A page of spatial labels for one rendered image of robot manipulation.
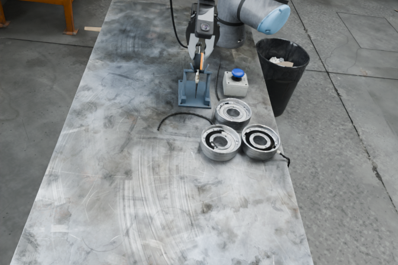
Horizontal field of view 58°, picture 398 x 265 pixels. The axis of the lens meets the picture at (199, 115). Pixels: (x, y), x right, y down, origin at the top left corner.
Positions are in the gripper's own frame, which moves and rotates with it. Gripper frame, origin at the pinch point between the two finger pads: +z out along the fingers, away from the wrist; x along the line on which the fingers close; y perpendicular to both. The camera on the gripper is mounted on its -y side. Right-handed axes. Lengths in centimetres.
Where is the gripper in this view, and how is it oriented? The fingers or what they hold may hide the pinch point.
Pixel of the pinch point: (198, 57)
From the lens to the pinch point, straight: 107.1
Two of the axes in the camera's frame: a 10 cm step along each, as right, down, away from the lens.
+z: -1.4, 7.6, 6.4
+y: -0.4, -6.5, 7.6
